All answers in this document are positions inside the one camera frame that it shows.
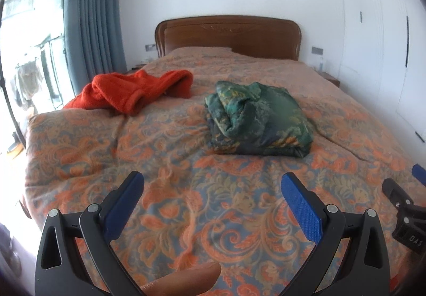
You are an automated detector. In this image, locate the wooden headboard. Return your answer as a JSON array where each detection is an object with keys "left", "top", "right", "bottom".
[{"left": 155, "top": 15, "right": 303, "bottom": 61}]

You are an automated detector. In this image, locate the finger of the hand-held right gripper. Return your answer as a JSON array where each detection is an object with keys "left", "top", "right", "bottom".
[
  {"left": 382, "top": 178, "right": 416, "bottom": 215},
  {"left": 412, "top": 164, "right": 426, "bottom": 186}
]

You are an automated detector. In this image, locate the orange paisley bedspread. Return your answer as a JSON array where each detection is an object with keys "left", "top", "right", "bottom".
[{"left": 22, "top": 46, "right": 426, "bottom": 296}]

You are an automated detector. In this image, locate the blue-grey curtain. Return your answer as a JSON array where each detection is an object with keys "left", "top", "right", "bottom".
[{"left": 63, "top": 0, "right": 127, "bottom": 102}]

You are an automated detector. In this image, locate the person's left hand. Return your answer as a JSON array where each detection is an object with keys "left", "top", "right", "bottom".
[{"left": 140, "top": 262, "right": 222, "bottom": 296}]

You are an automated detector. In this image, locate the green patterned padded garment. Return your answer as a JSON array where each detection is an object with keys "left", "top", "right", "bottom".
[{"left": 204, "top": 81, "right": 315, "bottom": 158}]

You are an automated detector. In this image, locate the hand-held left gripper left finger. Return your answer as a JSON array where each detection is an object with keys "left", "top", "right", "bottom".
[{"left": 35, "top": 171, "right": 157, "bottom": 296}]

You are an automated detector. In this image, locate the hanging laundry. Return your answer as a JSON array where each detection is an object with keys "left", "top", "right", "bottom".
[{"left": 10, "top": 61, "right": 44, "bottom": 110}]

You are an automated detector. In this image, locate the metal clothes drying rack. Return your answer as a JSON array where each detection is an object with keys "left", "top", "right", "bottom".
[{"left": 33, "top": 35, "right": 64, "bottom": 107}]

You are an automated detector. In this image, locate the red fleece garment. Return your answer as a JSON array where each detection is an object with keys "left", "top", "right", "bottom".
[{"left": 63, "top": 70, "right": 194, "bottom": 116}]

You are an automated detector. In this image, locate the glass balcony door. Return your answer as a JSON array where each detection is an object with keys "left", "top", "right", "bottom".
[{"left": 0, "top": 0, "right": 69, "bottom": 153}]

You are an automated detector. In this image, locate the white wardrobe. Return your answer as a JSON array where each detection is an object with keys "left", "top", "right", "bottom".
[{"left": 336, "top": 0, "right": 426, "bottom": 150}]

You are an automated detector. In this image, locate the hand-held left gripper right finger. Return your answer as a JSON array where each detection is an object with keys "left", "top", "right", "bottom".
[{"left": 280, "top": 172, "right": 391, "bottom": 296}]

